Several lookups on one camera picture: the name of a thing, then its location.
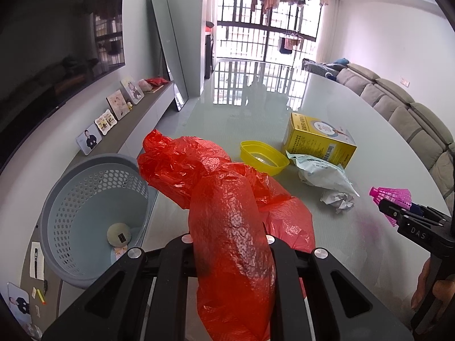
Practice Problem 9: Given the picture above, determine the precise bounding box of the dark-suit portrait photo frame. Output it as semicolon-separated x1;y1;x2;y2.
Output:
76;124;103;156
7;282;31;324

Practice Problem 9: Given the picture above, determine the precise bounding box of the red plastic bag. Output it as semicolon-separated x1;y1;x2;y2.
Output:
137;130;317;341

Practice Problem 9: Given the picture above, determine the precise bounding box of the white paper ball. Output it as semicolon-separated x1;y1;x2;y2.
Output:
320;191;355;214

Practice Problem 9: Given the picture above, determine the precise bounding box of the small hanging drying rack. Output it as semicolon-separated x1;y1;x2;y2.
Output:
279;32;303;54

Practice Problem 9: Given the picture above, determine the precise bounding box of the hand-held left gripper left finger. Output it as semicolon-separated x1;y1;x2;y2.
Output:
41;234;200;341

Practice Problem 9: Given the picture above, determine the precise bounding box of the black television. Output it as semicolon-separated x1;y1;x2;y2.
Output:
0;0;126;171

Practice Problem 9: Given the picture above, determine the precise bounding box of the grey sofa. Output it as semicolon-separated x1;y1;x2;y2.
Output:
336;63;455;207

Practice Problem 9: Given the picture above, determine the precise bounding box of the round beige plush toy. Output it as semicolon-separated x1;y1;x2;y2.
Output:
107;223;133;247

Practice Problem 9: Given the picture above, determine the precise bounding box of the yellow medicine box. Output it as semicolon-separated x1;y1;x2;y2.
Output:
282;113;357;169

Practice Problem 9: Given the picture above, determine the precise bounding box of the dark narrow cabinet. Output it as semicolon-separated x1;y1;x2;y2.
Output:
204;32;216;79

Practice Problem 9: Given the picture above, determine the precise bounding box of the yellow plastic lid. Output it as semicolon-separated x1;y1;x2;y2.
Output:
240;140;290;176

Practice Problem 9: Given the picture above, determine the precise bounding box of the baby photo frame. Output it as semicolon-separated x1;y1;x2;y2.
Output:
107;90;130;120

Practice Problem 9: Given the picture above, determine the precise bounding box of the grey TV cabinet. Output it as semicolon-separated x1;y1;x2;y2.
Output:
14;80;176;341

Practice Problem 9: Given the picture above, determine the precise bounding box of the pink plastic shuttlecock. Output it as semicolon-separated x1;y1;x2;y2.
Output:
369;186;413;228

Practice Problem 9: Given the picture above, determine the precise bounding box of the white notepad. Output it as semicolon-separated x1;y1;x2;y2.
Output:
30;242;45;279

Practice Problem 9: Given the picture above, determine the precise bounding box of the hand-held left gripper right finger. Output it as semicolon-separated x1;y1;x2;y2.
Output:
265;234;415;341

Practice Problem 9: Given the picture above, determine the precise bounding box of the child photo frame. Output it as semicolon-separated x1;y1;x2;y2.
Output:
120;77;144;105

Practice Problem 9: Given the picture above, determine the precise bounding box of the white wet wipes packet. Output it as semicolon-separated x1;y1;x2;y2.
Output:
285;151;359;197

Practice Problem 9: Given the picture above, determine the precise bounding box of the grey-blue perforated basket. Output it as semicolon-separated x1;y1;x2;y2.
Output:
40;153;159;290

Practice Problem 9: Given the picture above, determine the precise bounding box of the person's right hand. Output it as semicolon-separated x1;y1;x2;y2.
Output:
412;257;455;314

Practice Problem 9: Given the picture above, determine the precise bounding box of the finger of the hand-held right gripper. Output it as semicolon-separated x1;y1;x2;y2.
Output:
410;203;449;226
378;198;410;237

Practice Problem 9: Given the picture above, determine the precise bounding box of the tall leaning mirror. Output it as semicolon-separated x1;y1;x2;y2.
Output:
149;0;189;111

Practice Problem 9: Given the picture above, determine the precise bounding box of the ornate white photo frame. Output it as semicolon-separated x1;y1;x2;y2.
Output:
97;109;118;136

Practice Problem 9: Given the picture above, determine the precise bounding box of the checkered blanket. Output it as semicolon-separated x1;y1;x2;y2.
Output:
302;59;340;79

